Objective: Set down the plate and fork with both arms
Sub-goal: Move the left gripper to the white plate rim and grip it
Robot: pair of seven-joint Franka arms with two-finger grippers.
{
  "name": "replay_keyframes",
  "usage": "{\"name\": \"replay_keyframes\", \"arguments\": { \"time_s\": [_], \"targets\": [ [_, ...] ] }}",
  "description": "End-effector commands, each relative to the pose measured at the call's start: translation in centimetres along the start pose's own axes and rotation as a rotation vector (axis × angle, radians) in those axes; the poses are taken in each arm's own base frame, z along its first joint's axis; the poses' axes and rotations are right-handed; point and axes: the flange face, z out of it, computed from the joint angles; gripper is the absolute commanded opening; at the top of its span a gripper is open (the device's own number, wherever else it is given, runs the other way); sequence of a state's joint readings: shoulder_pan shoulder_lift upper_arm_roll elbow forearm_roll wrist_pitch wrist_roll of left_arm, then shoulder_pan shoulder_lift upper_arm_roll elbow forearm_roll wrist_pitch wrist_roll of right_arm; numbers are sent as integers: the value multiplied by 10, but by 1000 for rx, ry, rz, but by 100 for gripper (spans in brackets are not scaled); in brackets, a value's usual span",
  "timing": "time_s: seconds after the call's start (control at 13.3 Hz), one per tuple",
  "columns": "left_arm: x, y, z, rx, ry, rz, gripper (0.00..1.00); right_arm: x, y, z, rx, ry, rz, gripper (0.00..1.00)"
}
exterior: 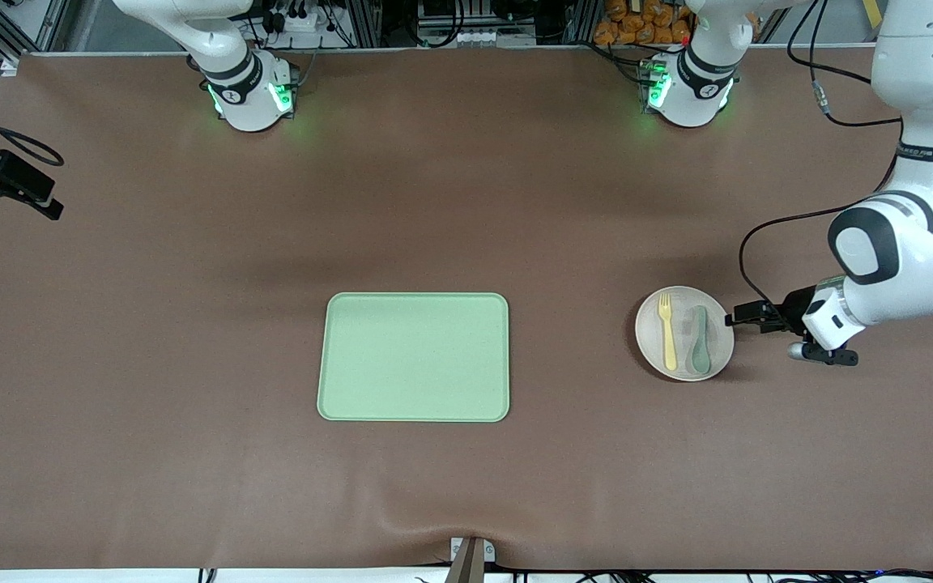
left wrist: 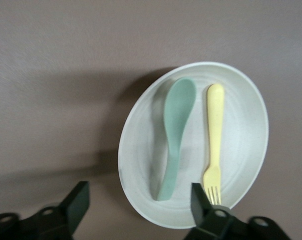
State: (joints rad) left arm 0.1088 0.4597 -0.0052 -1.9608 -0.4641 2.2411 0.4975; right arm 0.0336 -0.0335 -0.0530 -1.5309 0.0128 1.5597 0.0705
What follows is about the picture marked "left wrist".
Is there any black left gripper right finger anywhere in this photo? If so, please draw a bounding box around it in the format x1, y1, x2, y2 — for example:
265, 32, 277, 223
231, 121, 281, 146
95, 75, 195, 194
183, 182, 291, 240

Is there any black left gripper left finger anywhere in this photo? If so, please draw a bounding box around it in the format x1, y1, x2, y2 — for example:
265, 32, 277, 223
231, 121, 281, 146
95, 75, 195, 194
0, 181, 91, 240

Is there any round beige speckled plate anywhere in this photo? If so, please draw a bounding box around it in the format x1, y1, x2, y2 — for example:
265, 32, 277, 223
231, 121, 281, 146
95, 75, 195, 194
117, 62, 269, 230

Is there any yellow plastic fork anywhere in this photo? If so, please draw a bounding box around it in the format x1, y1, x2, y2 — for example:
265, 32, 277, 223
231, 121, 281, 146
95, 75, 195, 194
202, 83, 225, 206

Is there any sage green plastic spoon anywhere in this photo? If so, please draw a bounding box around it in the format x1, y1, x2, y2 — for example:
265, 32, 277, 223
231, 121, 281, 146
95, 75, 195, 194
155, 77, 198, 202

